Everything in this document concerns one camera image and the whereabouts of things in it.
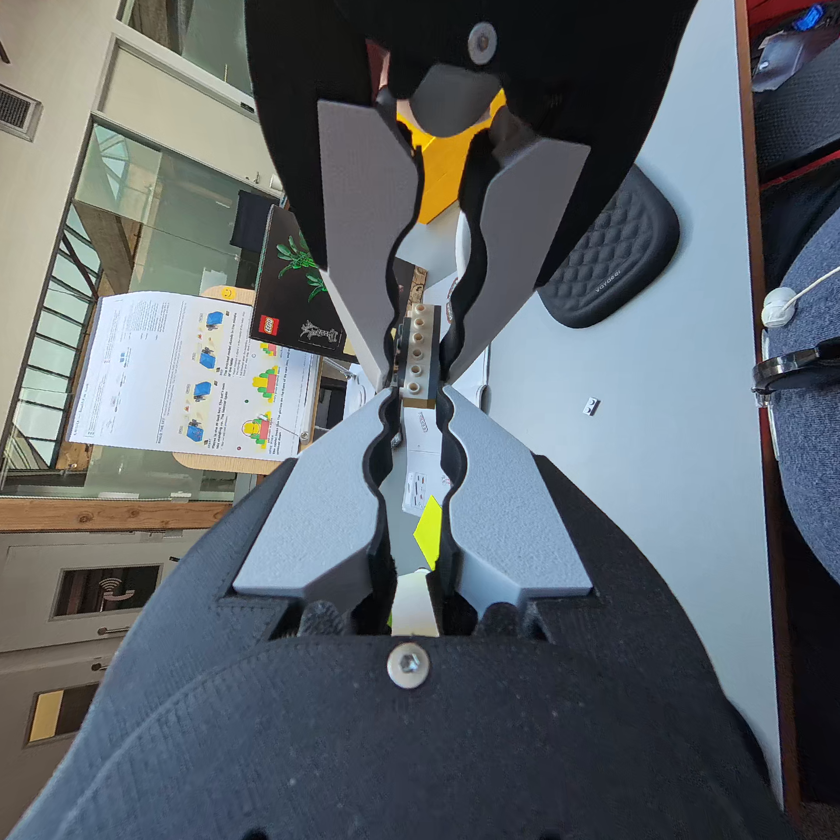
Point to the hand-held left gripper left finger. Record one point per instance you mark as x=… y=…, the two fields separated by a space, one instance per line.
x=308 y=525

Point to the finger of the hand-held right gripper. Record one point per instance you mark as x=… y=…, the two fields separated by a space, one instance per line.
x=361 y=197
x=525 y=223

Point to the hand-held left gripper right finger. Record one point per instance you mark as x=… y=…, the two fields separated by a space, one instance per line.
x=518 y=525

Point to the grey lego assembly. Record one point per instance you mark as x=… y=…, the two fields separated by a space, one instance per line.
x=418 y=361

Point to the lego instruction booklet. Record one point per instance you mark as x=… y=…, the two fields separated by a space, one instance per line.
x=423 y=459

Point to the lego set box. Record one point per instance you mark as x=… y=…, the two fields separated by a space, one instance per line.
x=289 y=289

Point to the small grey lego plate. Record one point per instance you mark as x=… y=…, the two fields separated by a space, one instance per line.
x=591 y=405

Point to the yellow plastic bin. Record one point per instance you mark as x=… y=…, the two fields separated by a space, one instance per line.
x=436 y=184

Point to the yellow-green sticky note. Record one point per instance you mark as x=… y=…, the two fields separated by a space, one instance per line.
x=430 y=531

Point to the black wrist rest pad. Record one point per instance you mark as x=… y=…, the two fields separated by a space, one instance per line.
x=617 y=256

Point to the white green-striped paper cup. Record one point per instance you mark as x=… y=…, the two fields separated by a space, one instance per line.
x=415 y=604

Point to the printed instruction sheet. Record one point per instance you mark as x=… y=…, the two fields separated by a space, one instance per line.
x=164 y=374

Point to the black plastic buckle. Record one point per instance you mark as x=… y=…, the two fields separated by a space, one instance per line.
x=787 y=364

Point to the wall air vent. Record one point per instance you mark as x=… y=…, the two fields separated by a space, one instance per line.
x=16 y=111

